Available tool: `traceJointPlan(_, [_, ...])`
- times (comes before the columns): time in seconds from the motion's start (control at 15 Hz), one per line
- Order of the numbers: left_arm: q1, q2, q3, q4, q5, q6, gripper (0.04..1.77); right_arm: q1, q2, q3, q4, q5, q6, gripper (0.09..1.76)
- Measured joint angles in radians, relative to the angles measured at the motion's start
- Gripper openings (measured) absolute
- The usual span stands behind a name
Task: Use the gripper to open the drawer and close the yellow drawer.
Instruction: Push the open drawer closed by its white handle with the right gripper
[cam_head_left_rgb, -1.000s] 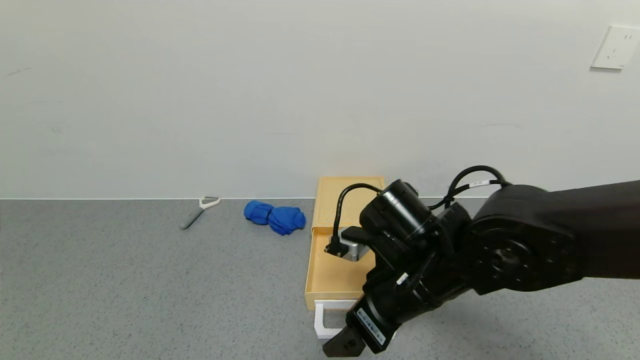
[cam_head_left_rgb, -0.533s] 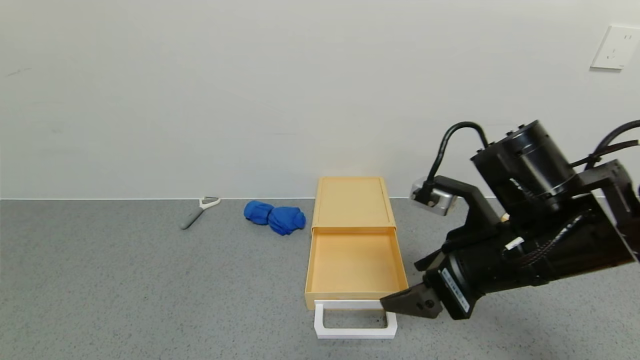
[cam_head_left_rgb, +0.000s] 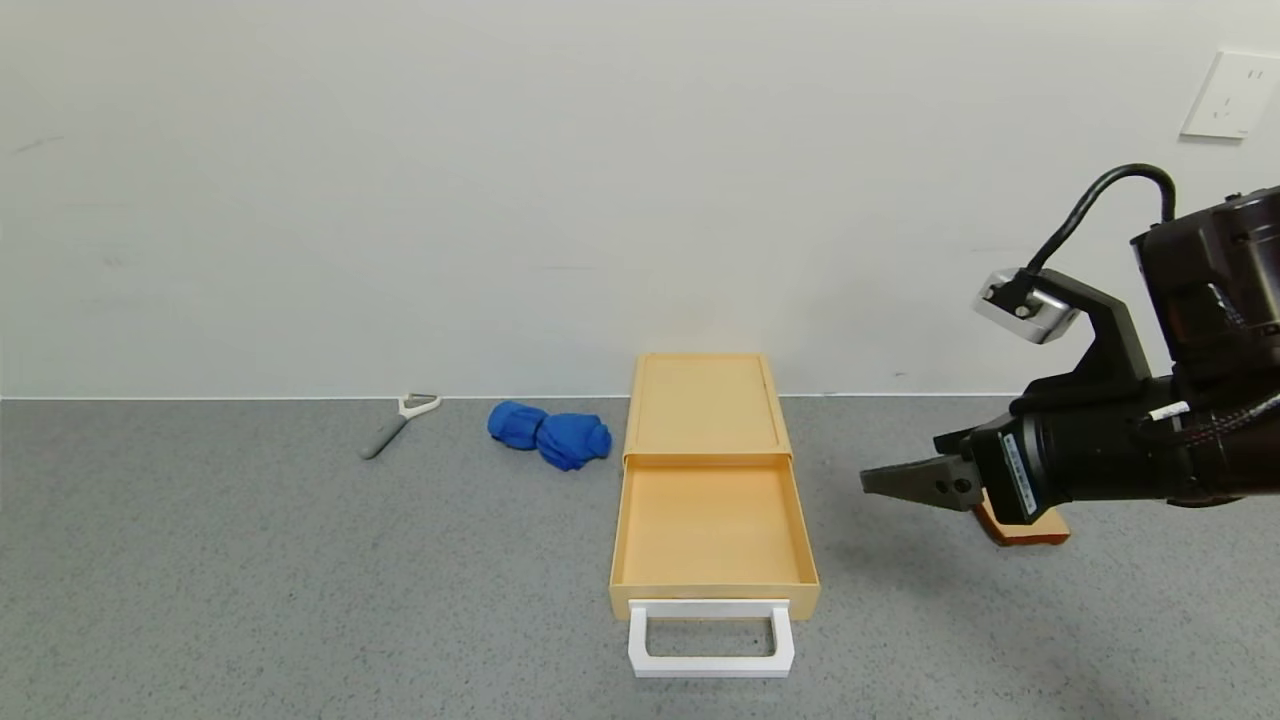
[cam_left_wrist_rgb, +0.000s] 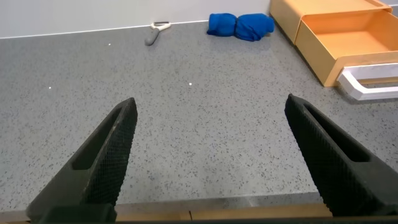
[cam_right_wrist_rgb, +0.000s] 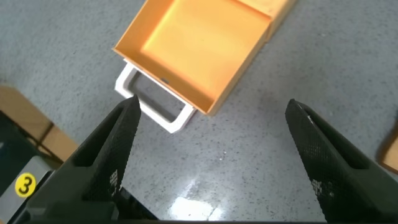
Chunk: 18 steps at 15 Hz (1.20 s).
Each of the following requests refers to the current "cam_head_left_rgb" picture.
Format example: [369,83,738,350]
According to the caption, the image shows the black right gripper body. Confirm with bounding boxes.
[968,387,1193,526]

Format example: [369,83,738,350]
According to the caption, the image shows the yellow drawer with white handle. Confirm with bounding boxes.
[608,453,822,680]

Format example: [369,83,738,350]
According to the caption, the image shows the brown toast slice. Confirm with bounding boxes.
[974,494,1072,547]

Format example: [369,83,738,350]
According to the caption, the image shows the blue crumpled cloth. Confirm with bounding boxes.
[487,401,613,472]

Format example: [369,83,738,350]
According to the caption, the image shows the grey and white peeler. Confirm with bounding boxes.
[360,393,442,461]

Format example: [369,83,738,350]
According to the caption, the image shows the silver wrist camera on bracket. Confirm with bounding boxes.
[975,267,1153,413]

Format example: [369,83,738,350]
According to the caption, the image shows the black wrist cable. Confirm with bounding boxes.
[1148,392,1280,448]

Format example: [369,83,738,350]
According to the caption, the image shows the black camera cable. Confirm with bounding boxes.
[1018,163,1179,293]

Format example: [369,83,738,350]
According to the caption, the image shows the white wall outlet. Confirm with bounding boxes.
[1179,50,1280,141]

